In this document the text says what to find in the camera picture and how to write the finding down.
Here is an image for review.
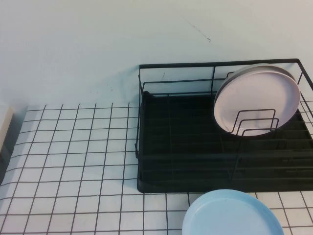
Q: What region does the pink round plate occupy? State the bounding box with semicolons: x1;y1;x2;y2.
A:
213;68;301;137

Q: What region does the black drip tray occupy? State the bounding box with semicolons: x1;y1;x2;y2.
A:
136;91;313;194

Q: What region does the grey round plate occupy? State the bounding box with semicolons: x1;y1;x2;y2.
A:
221;63;298;95

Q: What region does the light blue round plate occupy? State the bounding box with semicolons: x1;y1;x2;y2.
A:
181;188;286;235

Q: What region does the white grid tablecloth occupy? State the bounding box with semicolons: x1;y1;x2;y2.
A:
0;102;313;235

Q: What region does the beige board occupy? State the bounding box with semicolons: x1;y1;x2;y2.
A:
0;105;16;157

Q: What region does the black wire dish rack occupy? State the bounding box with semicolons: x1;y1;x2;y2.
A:
134;58;313;194

